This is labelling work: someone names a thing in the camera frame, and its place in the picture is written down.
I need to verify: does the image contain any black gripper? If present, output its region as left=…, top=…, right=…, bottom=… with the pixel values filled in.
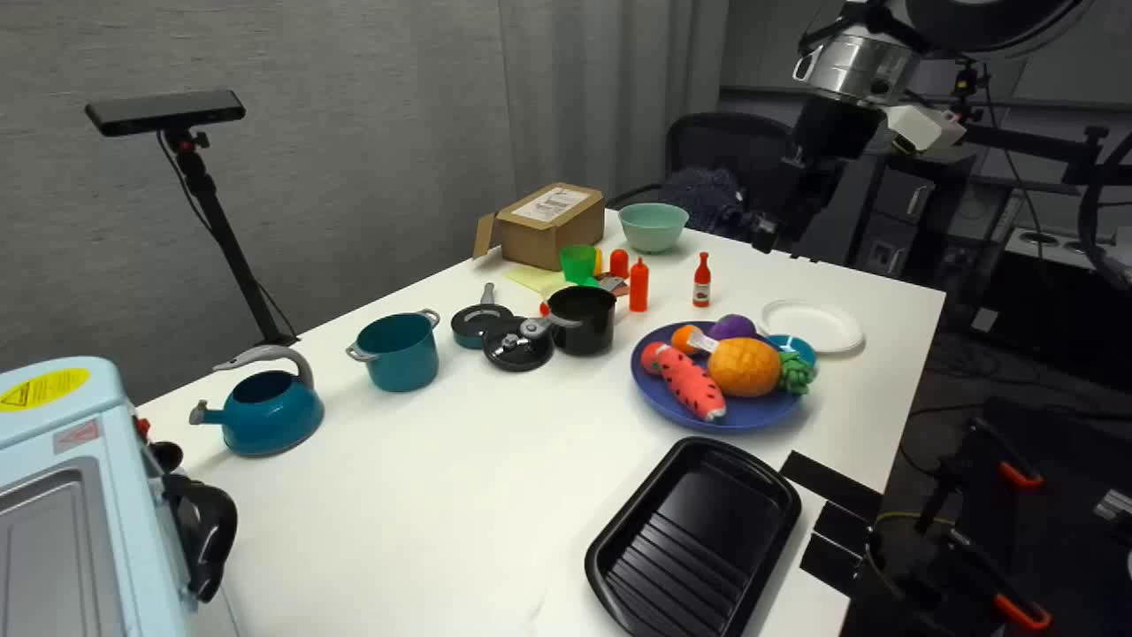
left=788, top=99, right=891, bottom=181

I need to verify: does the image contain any black toy pot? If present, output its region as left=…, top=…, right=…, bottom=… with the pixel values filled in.
left=538, top=282, right=617, bottom=361

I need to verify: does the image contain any teal toy pot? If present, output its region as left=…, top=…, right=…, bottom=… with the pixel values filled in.
left=343, top=308, right=446, bottom=397

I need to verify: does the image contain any dark computer tower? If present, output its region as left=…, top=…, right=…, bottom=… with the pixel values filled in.
left=844, top=152, right=984, bottom=282

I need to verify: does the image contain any black office chair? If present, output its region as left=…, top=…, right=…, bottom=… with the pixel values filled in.
left=663, top=109, right=806, bottom=241

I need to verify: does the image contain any white plate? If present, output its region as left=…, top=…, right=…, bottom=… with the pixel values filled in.
left=758, top=296, right=868, bottom=361

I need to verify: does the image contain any red sauce bottle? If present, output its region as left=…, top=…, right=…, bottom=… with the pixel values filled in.
left=689, top=249, right=715, bottom=312

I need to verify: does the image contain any mint green bowl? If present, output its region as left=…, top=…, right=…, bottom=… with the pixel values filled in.
left=616, top=198, right=692, bottom=256

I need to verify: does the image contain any purple toy eggplant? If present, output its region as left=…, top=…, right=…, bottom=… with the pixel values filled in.
left=706, top=312, right=759, bottom=346

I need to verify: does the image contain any gray curtain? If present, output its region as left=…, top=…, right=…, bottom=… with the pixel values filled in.
left=492, top=0, right=735, bottom=213

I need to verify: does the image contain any green toy vegetable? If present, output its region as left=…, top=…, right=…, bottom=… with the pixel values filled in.
left=773, top=352, right=819, bottom=401

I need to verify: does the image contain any tall orange toy bottle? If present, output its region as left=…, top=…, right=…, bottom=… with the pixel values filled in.
left=627, top=256, right=654, bottom=314

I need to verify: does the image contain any yellow orange toy fruit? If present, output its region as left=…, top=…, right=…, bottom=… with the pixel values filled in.
left=703, top=335, right=786, bottom=401

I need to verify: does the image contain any small orange toy fruit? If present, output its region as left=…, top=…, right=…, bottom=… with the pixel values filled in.
left=667, top=323, right=720, bottom=359

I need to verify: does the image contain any green plastic cup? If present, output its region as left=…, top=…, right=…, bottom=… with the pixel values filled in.
left=556, top=241, right=601, bottom=288

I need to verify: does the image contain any blue plate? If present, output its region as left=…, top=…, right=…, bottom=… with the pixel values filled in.
left=627, top=319, right=818, bottom=434

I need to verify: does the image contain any toy watermelon slice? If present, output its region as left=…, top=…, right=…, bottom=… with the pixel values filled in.
left=640, top=339, right=729, bottom=426

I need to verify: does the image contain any brown cardboard box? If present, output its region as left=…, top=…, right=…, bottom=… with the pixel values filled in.
left=471, top=181, right=609, bottom=273

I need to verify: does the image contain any cream small dish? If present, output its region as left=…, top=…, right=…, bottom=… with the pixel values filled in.
left=501, top=261, right=568, bottom=301

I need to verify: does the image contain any dark teal frying pan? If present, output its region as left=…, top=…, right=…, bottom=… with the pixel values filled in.
left=450, top=280, right=524, bottom=354

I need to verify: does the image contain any black baking tray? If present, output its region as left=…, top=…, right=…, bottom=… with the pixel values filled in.
left=583, top=434, right=806, bottom=637

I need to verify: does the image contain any teal toy kettle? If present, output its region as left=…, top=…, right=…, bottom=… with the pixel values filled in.
left=188, top=345, right=328, bottom=459

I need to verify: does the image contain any light blue toaster oven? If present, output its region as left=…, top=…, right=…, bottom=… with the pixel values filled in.
left=0, top=354, right=195, bottom=637

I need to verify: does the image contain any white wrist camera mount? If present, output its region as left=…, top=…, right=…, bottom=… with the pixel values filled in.
left=879, top=104, right=972, bottom=159

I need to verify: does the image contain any black orange handled clamp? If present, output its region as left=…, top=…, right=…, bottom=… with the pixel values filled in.
left=930, top=528, right=1056, bottom=637
left=939, top=417, right=1049, bottom=523

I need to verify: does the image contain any black camera tripod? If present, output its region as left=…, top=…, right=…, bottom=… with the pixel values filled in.
left=156, top=123, right=301, bottom=346

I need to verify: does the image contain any black camera bar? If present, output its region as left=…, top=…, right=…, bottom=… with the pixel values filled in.
left=81, top=87, right=247, bottom=138

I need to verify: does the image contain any black bundled power cord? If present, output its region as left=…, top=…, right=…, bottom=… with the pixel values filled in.
left=137, top=439, right=239, bottom=605

